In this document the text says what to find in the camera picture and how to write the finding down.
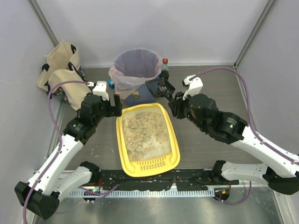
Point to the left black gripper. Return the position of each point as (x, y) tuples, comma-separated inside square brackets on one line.
[(111, 108)]

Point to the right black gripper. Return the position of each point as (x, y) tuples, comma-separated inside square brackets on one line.
[(174, 105)]

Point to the black litter scoop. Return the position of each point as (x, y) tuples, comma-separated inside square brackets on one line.
[(160, 88)]

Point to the yellow litter box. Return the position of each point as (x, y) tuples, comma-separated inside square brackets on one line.
[(153, 166)]

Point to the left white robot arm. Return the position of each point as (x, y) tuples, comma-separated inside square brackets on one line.
[(43, 192)]

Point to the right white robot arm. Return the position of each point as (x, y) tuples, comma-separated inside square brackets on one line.
[(278, 169)]

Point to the small blue box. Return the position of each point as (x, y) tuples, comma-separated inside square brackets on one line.
[(111, 84)]

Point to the cat litter pellets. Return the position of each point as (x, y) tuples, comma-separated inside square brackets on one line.
[(146, 136)]

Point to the pink bin liner bag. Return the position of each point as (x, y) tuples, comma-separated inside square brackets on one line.
[(121, 84)]

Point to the dark soda bottle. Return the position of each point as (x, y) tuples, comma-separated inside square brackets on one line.
[(165, 71)]

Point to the beige canvas tote bag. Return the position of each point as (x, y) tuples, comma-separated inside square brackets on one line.
[(63, 64)]

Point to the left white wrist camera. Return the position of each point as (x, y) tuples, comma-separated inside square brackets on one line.
[(100, 89)]

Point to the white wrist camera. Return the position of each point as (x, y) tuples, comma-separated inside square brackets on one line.
[(100, 89), (193, 85)]

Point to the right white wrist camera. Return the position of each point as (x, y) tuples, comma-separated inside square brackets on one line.
[(193, 85)]

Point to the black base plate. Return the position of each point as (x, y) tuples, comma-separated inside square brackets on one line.
[(185, 180)]

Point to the slotted cable duct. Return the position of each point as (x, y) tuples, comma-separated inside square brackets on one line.
[(161, 194)]

